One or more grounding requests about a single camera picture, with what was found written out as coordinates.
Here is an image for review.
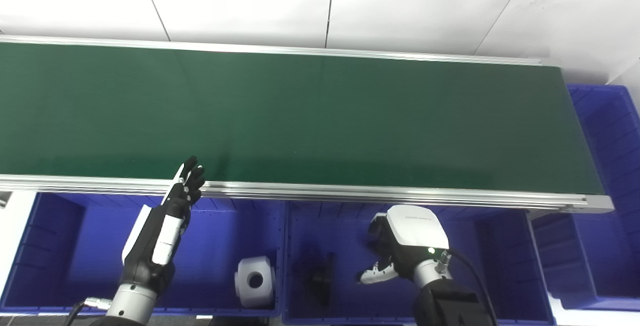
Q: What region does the green conveyor belt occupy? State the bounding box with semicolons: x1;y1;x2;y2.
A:
0;41;606;198
0;35;615;215

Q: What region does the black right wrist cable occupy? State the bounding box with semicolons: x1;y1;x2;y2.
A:
444;248;501;326

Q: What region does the large blue plastic bin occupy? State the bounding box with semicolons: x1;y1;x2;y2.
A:
530;83;640;312

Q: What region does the white cube part with hole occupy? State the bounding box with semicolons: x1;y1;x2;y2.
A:
234;255;277;309

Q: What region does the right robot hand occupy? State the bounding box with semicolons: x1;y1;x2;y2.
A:
356;205;450;287

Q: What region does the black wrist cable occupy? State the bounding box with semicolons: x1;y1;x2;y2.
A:
64;297;114;326
444;248;501;326

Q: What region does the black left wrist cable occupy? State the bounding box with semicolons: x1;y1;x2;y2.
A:
64;297;114;326

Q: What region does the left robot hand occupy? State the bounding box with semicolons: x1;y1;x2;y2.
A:
121;155;207;295

